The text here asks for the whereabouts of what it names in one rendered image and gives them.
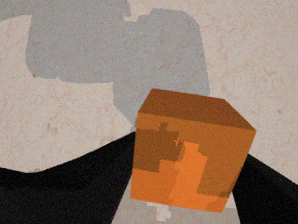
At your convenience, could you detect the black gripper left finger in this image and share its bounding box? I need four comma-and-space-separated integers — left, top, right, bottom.
0, 132, 136, 224

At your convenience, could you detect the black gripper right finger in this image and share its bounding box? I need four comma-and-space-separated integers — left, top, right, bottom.
231, 153, 298, 224

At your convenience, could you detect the orange block with dark square mark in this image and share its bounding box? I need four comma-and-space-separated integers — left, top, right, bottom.
129, 88, 257, 213

